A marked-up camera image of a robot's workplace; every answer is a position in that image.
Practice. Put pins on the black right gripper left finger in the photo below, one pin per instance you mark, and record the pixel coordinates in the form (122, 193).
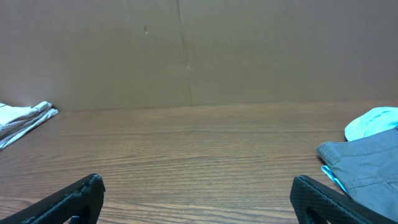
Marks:
(80, 202)

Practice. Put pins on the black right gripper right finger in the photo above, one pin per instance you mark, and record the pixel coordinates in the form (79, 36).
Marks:
(315, 203)

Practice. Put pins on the grey shorts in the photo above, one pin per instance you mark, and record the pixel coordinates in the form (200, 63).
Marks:
(366, 169)

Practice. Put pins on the light blue t-shirt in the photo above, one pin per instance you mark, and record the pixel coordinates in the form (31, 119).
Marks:
(374, 121)

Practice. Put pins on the folded beige shorts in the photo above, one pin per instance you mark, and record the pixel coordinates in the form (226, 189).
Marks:
(18, 121)

